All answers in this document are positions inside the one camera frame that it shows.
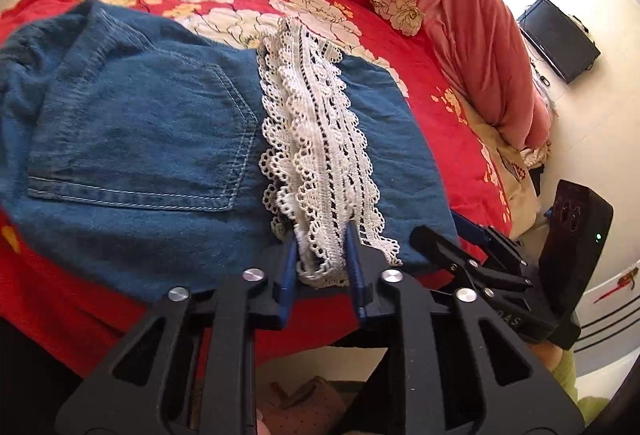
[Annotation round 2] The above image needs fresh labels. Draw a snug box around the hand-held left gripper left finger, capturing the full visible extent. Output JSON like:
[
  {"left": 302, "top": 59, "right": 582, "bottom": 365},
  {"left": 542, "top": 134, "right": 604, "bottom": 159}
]
[{"left": 55, "top": 235, "right": 301, "bottom": 435}]

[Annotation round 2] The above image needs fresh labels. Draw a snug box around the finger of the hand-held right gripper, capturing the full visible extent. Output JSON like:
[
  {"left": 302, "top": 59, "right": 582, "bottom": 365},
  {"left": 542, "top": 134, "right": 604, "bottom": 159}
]
[
  {"left": 410, "top": 225, "right": 532, "bottom": 298},
  {"left": 450, "top": 211, "right": 531, "bottom": 268}
]

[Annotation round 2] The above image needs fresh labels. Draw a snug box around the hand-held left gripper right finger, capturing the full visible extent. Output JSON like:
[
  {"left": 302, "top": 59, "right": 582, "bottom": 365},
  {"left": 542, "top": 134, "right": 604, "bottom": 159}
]
[{"left": 345, "top": 222, "right": 586, "bottom": 435}]

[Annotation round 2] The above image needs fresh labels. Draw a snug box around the blue denim pants lace trim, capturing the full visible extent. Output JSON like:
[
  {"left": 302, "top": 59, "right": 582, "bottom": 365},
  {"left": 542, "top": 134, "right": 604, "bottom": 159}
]
[{"left": 0, "top": 0, "right": 461, "bottom": 303}]

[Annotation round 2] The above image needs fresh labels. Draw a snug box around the person's right forearm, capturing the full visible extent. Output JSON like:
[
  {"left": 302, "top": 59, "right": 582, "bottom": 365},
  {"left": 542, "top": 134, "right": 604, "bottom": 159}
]
[{"left": 537, "top": 340, "right": 611, "bottom": 416}]

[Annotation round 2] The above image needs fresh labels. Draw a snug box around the small dark packet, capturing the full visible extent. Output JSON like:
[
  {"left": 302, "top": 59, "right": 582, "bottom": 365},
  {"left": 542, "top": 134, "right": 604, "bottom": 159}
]
[{"left": 500, "top": 150, "right": 526, "bottom": 180}]

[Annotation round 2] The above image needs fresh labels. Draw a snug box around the pink dotted slipper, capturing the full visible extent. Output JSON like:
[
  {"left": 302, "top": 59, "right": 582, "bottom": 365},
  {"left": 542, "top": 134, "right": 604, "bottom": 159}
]
[{"left": 260, "top": 377, "right": 361, "bottom": 435}]

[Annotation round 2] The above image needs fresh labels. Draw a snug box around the black television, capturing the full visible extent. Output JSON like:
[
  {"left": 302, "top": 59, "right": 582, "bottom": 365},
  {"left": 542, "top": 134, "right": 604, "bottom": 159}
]
[{"left": 516, "top": 0, "right": 601, "bottom": 84}]

